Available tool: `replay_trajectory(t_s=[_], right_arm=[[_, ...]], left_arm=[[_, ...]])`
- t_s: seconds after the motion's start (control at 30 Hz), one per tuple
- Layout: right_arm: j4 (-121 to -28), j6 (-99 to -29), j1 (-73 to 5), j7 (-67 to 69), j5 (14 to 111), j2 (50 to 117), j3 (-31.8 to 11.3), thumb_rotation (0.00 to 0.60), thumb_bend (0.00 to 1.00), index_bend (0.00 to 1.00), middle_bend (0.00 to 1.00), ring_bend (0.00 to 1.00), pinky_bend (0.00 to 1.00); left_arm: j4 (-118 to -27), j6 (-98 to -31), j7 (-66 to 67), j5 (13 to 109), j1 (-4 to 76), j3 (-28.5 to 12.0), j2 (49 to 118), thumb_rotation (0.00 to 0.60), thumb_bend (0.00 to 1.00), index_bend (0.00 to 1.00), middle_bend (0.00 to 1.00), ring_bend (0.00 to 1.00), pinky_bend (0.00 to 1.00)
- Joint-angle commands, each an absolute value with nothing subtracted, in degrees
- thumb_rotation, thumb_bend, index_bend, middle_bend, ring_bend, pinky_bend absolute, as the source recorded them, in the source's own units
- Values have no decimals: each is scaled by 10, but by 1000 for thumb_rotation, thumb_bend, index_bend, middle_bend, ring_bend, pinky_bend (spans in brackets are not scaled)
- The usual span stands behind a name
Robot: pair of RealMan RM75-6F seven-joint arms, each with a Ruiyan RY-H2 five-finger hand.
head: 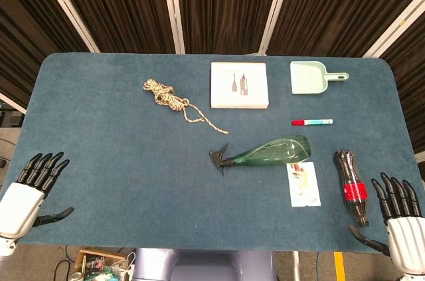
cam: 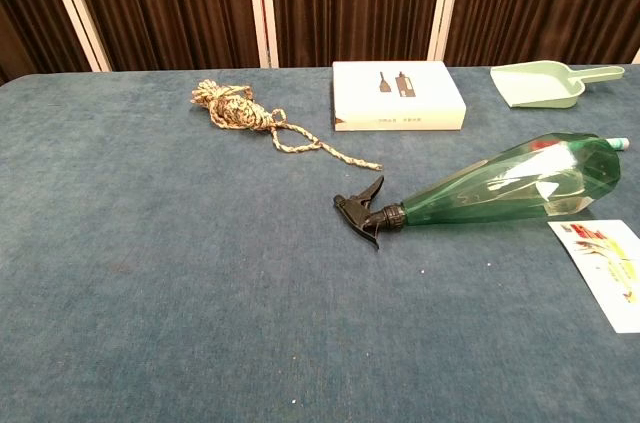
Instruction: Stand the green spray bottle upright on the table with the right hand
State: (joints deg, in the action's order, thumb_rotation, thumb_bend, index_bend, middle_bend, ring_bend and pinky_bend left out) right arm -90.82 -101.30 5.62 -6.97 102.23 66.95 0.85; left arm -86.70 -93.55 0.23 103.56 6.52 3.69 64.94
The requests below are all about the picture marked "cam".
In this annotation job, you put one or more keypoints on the green transparent cup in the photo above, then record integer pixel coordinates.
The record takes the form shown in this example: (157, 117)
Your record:
(500, 188)

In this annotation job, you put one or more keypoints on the white flat cardboard box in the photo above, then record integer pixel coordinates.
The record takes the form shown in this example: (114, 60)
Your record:
(430, 93)

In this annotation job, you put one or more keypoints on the brown pleated curtain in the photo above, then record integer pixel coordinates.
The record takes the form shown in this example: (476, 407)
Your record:
(350, 3)

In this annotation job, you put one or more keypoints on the mint green plastic dustpan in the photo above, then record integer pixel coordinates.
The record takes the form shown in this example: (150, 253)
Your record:
(535, 85)

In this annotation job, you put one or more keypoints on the white printed paper card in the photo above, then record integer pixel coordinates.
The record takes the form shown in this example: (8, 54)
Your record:
(610, 268)

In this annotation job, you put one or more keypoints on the white partition frame post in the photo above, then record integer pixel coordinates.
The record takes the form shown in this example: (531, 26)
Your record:
(76, 8)
(262, 8)
(446, 3)

